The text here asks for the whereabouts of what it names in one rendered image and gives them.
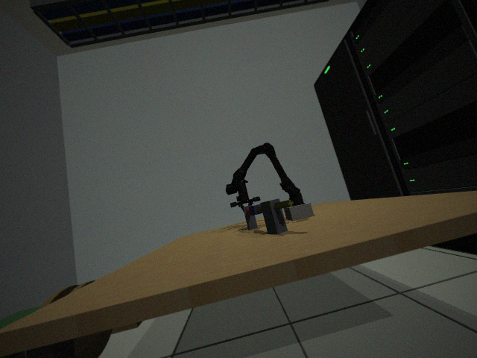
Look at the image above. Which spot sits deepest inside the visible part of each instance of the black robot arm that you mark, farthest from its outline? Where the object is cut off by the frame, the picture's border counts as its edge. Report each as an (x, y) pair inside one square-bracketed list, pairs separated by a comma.
[(238, 182)]

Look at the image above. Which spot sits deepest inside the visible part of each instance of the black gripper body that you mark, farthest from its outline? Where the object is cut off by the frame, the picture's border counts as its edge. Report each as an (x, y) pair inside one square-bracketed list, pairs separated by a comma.
[(244, 197)]

